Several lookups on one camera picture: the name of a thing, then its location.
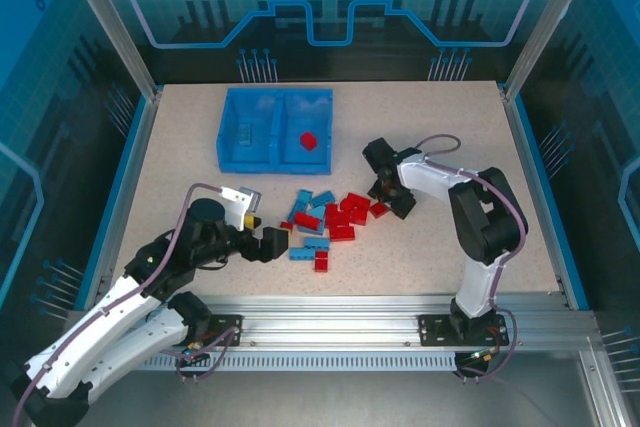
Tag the aluminium side rail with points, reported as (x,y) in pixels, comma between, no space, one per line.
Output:
(127,187)
(539,197)

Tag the blue sloped lego brick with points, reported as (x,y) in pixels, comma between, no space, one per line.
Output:
(318,213)

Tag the small connector board with LED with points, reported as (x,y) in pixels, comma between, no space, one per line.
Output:
(480,356)
(189,354)

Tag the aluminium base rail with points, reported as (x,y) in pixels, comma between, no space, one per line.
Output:
(325,317)

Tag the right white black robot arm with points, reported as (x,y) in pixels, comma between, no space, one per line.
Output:
(475,277)

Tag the blue two-compartment plastic bin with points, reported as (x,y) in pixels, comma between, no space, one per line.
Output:
(260,167)

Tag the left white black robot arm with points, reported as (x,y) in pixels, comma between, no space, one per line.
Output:
(100,317)

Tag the aluminium frame post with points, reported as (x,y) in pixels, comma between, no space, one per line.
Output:
(118,27)
(542,27)

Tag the small red lego brick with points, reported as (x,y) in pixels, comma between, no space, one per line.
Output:
(286,225)

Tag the red cube lego brick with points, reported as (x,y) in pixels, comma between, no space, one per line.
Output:
(308,141)

